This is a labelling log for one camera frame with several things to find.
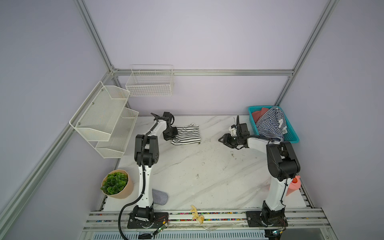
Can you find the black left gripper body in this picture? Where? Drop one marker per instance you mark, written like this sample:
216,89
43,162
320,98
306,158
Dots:
170,133

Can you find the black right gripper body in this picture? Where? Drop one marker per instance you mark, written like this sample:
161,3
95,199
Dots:
239,138

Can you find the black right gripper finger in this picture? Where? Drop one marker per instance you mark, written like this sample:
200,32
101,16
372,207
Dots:
239,147
228,140

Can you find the black white striped tank top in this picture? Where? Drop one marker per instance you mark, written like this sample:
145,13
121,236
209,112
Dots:
187,135

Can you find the navy striped tank top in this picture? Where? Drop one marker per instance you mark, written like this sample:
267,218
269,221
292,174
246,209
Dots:
272,124

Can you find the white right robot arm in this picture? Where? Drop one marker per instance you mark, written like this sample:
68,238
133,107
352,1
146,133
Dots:
282,162

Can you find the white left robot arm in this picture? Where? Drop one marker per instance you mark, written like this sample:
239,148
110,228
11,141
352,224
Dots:
147,154

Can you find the red tank top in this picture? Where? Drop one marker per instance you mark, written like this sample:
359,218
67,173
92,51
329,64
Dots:
258,114

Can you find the teal plastic basket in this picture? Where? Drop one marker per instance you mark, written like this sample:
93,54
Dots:
290,136

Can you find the grey felt pouch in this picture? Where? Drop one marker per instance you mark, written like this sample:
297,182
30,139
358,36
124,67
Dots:
160,197

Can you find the white mesh two-tier shelf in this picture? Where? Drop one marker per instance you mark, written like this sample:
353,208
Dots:
105,121

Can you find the potted green plant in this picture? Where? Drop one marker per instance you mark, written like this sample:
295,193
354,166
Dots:
117,184

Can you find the yellow banana toy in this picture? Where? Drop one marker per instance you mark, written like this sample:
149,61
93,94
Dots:
196,216

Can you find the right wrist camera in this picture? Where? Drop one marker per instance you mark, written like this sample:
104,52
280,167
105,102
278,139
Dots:
233,130

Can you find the white wire wall basket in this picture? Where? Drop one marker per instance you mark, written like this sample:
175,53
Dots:
151,81

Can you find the aluminium frame rail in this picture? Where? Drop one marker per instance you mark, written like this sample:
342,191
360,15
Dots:
206,72

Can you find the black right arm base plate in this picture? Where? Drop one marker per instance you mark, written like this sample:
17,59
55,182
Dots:
265,219

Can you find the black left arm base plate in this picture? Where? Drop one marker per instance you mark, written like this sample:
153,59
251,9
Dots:
151,220

